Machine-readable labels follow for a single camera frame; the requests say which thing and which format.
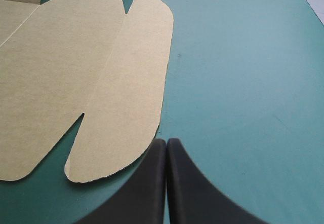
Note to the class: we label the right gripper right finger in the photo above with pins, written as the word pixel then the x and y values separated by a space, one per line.
pixel 192 198

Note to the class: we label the brown cardboard box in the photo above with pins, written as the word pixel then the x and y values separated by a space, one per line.
pixel 83 82

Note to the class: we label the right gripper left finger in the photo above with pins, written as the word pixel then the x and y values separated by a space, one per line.
pixel 141 196

